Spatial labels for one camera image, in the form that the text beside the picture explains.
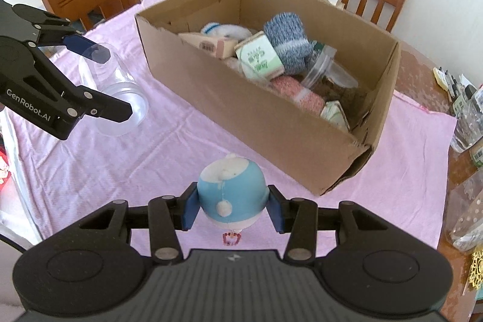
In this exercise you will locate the small green-lid jar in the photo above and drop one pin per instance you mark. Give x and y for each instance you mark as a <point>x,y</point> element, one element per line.
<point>476,152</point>

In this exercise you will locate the white sock with blue stripe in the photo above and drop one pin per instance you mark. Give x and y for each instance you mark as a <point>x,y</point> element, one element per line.
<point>224,30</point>

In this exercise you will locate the small dark-lid jar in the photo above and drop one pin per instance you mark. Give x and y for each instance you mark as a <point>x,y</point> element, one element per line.
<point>466,95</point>

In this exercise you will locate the beige medicine box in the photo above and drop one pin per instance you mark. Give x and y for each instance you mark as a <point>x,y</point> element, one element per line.
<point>203,42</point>

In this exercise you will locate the brown cardboard box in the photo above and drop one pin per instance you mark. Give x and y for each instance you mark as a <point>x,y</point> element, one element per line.
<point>264,133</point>

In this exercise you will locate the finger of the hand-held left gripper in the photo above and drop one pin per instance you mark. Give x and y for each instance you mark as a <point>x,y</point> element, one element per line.
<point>85,46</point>
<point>105,109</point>

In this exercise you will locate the pink tablecloth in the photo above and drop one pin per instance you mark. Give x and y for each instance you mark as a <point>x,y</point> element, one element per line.
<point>151,163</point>

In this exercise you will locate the blue-grey knitted sock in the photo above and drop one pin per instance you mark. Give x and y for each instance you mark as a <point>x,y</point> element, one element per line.
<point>288,43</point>

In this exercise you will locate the pink knitted sock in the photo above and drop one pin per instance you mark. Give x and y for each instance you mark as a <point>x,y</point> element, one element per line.
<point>298,92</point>

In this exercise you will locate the blue and white plush toy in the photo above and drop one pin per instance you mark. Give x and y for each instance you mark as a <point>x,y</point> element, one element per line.
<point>232,190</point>

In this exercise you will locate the clear plastic jar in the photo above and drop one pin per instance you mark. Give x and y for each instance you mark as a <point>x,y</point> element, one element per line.
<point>120,95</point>

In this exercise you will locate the clear plastic bags pile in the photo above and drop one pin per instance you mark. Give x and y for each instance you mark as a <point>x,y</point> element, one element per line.
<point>466,218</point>

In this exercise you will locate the green and white carton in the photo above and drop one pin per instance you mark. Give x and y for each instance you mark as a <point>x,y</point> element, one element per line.
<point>260,58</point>
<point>335,115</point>

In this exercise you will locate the gold ornament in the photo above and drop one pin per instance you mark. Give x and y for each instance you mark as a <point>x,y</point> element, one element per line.
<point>477,269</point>

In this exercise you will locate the clear jar with brown contents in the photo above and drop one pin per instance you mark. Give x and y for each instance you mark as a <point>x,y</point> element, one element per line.
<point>326,78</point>

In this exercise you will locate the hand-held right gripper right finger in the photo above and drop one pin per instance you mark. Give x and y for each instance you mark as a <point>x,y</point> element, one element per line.
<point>277,212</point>

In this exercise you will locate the pens and papers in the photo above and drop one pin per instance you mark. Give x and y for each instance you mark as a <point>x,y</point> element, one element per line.
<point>447,78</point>

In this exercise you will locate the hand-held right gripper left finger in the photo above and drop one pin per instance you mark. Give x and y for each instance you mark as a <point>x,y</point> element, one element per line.
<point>188,209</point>

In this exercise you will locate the red packet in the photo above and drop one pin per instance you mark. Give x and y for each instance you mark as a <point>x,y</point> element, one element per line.
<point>3,163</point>

